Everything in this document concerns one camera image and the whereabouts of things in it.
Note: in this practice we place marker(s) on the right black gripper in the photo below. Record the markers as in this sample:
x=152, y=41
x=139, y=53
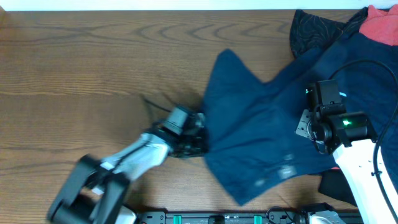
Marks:
x=302, y=128

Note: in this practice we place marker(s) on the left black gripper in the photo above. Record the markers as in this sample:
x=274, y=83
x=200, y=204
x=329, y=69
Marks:
x=201, y=143

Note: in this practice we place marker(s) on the dark blue shorts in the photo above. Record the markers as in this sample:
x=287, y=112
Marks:
x=251, y=124

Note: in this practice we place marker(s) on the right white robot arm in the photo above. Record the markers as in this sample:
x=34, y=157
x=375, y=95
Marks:
x=354, y=144

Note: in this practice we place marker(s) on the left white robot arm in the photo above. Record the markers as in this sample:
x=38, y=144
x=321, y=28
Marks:
x=96, y=188

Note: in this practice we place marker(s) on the black patterned garment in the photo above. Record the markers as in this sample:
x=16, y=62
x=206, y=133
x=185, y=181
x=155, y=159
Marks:
x=310, y=31

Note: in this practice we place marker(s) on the red garment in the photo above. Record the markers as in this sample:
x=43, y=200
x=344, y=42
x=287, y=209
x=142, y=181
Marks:
x=381, y=25

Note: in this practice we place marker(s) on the black mounting rail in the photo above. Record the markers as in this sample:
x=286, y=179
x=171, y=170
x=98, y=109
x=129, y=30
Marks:
x=321, y=213

